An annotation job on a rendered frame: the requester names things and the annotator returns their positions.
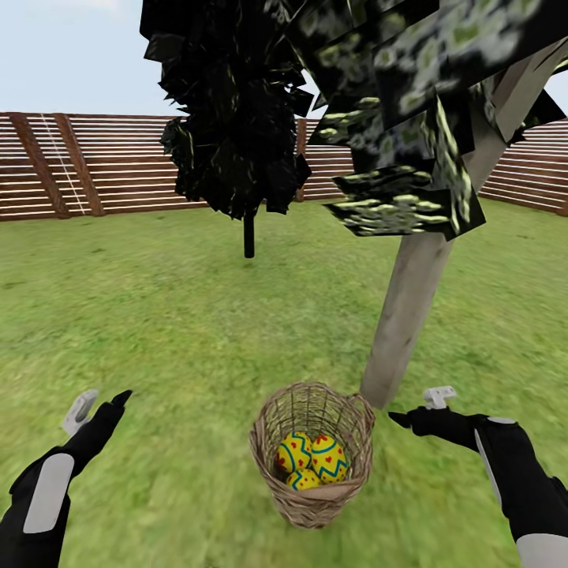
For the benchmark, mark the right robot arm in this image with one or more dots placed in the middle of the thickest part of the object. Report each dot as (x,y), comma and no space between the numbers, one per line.
(536,504)

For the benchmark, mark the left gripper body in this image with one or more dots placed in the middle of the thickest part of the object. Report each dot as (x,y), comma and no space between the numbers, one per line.
(102,425)

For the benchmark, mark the wicker basket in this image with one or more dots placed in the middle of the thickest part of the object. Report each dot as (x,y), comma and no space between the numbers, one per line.
(314,508)

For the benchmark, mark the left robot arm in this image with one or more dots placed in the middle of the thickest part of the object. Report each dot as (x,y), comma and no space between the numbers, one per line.
(33,528)

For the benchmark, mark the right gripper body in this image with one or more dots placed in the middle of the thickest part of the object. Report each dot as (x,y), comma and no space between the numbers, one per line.
(432,422)

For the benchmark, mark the easter egg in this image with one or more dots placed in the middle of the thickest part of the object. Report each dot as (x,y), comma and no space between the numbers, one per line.
(329,460)
(302,479)
(295,452)

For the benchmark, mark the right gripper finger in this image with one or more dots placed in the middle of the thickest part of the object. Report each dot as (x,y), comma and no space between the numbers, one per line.
(403,419)

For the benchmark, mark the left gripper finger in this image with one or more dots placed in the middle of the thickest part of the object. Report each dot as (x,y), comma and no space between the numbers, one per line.
(121,399)

